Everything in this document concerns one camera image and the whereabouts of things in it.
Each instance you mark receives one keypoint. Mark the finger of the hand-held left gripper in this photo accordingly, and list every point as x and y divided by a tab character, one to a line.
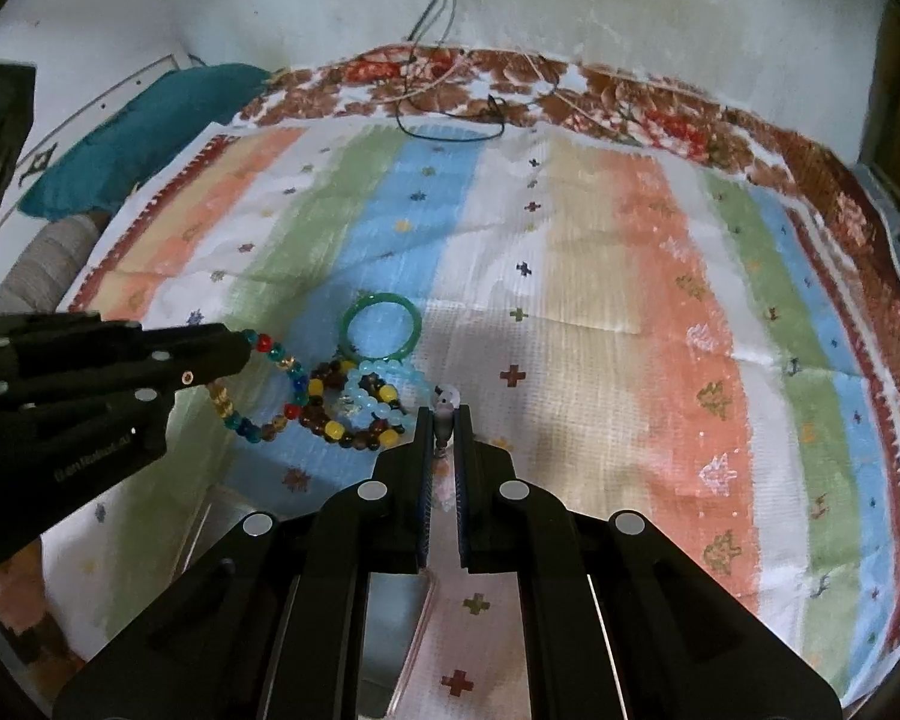
82	386
210	349

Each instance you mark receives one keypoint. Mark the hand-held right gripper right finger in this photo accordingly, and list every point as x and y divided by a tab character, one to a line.
463	487

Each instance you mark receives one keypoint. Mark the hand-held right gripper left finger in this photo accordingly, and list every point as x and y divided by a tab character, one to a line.
424	487

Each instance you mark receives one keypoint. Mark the green jade bangle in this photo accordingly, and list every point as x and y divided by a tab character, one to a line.
379	298

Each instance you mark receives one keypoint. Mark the grey striped pillow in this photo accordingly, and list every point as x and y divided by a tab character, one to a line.
45	262

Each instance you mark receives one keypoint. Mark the teal cloth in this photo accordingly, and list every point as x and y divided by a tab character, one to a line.
120	142

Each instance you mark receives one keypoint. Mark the striped patterned cloth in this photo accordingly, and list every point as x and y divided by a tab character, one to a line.
607	277

